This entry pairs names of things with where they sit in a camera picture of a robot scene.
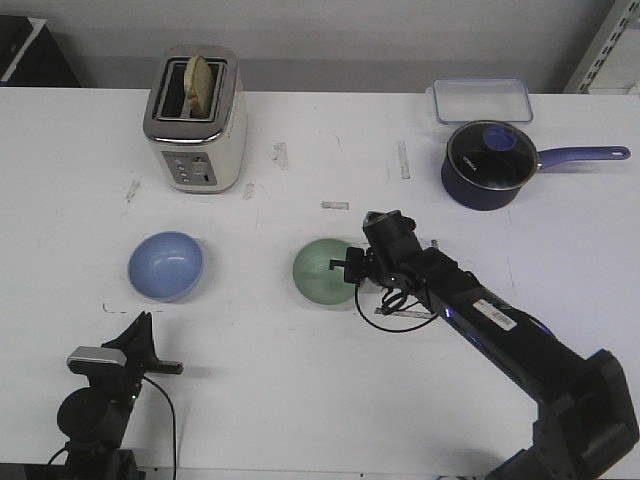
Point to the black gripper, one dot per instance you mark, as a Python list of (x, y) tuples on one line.
[(360, 264), (137, 344)]

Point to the green bowl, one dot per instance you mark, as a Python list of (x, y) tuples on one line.
[(315, 280)]

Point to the blue bowl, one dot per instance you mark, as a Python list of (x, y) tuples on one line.
[(166, 266)]

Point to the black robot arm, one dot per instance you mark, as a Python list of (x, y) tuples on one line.
[(586, 420), (95, 417)]

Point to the dark blue saucepan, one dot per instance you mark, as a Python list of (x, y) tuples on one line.
[(480, 199)]

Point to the glass pot lid blue knob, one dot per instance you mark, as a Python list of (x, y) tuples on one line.
[(492, 155)]

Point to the clear plastic food container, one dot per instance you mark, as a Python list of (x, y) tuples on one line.
[(460, 100)]

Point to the cream and chrome toaster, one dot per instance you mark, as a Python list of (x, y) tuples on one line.
[(198, 155)]

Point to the toast slice in toaster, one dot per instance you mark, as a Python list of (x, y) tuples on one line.
[(198, 85)]

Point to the black box in corner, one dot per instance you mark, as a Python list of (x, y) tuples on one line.
[(30, 57)]

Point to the white slotted metal rack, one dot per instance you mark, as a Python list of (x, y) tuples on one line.
[(620, 17)]

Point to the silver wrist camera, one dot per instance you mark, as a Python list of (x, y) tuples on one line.
[(91, 361)]

